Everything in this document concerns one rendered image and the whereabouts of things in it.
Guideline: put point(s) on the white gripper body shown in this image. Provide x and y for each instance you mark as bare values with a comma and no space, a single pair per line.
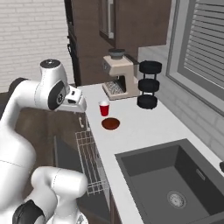
76,106

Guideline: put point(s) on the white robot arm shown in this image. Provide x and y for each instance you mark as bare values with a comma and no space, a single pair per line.
17,151

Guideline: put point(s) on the red plastic cup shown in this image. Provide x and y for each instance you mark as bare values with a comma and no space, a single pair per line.
104,110

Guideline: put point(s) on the brown bowl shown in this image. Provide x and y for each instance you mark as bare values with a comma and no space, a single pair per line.
110,123

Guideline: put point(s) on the beige coffee machine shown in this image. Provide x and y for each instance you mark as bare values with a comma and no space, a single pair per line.
122,70

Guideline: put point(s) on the brown tall cabinet with oven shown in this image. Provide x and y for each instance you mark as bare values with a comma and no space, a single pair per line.
87,43

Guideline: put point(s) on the black tiered round stand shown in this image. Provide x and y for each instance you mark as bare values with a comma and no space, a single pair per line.
149,84

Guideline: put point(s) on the dark grey sink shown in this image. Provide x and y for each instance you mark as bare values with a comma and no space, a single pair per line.
172,180

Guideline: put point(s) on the window with grey blinds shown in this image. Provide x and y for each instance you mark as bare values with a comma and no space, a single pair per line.
201,49

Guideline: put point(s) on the black tap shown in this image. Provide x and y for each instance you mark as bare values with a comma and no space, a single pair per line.
222,166

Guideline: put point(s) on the brown wall cupboard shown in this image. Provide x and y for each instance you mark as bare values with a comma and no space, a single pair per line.
140,20

